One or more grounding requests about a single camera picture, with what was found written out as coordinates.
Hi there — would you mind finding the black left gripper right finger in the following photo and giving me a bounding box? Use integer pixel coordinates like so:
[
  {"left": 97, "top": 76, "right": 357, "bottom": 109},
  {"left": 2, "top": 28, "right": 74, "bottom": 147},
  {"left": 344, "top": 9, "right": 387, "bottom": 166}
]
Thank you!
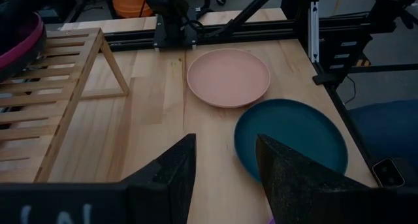
[{"left": 255, "top": 134, "right": 378, "bottom": 224}]

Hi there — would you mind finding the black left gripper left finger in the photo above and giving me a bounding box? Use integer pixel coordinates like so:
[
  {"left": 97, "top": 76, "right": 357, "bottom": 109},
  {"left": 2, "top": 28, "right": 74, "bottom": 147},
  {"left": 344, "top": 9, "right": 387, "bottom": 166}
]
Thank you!
[{"left": 125, "top": 133, "right": 197, "bottom": 224}]

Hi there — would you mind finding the peach plate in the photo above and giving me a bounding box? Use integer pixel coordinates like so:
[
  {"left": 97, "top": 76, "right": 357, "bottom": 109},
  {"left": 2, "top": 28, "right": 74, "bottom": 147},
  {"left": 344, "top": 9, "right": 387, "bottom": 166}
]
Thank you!
[{"left": 186, "top": 48, "right": 271, "bottom": 109}]

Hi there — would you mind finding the magenta pink plate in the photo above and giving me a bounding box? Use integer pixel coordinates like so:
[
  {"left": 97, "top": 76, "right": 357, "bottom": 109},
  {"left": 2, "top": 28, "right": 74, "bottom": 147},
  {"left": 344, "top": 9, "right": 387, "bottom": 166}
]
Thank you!
[{"left": 0, "top": 11, "right": 45, "bottom": 71}]

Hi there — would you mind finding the slatted wooden shelf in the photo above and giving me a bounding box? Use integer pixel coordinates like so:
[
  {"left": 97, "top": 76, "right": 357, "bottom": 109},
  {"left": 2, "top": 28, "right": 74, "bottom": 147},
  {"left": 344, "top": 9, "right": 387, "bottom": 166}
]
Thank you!
[{"left": 0, "top": 27, "right": 131, "bottom": 184}]

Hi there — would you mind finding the dark teal plate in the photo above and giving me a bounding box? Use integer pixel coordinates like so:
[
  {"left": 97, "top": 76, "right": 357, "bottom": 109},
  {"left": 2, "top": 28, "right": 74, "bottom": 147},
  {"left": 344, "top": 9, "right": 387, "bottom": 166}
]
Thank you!
[{"left": 234, "top": 98, "right": 349, "bottom": 183}]

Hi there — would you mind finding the black smartphone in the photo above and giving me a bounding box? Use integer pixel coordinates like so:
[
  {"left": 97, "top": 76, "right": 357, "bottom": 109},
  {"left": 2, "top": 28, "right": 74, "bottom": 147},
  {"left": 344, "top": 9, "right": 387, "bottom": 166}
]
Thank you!
[{"left": 372, "top": 157, "right": 406, "bottom": 188}]

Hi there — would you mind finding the blue chair seat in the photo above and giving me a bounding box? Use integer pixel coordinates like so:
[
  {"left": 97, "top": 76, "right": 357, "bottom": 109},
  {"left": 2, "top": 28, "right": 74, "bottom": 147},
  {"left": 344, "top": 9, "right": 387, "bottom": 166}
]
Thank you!
[{"left": 347, "top": 99, "right": 418, "bottom": 172}]

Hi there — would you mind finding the black table clamp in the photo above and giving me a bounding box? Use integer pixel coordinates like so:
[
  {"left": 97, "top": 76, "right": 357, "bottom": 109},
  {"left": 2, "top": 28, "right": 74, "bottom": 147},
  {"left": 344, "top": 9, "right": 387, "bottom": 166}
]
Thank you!
[{"left": 312, "top": 72, "right": 349, "bottom": 87}]

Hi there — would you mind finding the black mat with hazard stripes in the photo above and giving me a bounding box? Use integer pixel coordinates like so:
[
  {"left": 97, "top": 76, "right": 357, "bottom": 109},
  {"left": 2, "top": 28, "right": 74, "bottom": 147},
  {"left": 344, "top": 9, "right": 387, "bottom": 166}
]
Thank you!
[{"left": 354, "top": 51, "right": 372, "bottom": 68}]

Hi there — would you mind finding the black labelled equipment box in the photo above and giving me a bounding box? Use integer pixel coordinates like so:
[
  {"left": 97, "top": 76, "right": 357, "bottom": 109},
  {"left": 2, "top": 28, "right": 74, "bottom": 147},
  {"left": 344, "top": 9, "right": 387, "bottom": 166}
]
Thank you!
[{"left": 319, "top": 31, "right": 373, "bottom": 74}]

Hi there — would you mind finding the orange bucket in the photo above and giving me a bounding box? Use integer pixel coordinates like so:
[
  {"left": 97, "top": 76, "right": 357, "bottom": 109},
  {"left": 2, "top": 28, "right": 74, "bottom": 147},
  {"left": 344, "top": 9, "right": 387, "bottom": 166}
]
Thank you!
[{"left": 109, "top": 0, "right": 154, "bottom": 19}]

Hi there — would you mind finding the silver aluminium post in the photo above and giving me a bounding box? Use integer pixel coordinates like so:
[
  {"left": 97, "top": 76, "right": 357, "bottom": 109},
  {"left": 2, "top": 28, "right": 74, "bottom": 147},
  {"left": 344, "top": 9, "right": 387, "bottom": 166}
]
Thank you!
[{"left": 308, "top": 1, "right": 319, "bottom": 63}]

